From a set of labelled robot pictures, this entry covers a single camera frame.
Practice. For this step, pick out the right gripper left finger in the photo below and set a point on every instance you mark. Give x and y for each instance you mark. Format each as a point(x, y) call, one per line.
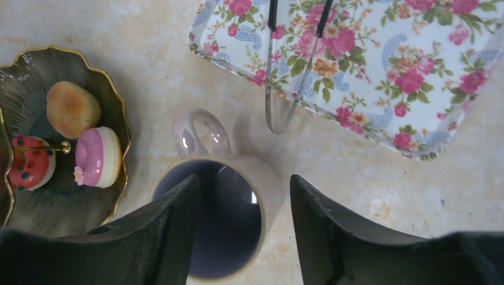
point(151, 245)

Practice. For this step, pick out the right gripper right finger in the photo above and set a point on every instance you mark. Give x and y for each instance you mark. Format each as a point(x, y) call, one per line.
point(338, 246)

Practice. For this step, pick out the pink frosted donut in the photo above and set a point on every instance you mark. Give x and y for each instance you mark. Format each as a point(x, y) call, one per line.
point(98, 158)

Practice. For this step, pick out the red fruit tart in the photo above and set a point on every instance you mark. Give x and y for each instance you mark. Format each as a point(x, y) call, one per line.
point(32, 169)

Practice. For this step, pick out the round orange bun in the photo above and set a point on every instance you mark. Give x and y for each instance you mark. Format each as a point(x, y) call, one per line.
point(71, 109)

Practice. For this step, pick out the black handled steel tongs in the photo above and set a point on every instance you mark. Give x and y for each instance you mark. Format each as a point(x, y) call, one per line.
point(291, 55)

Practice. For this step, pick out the floral serving tray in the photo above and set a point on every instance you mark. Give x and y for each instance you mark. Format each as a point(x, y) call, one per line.
point(401, 73)

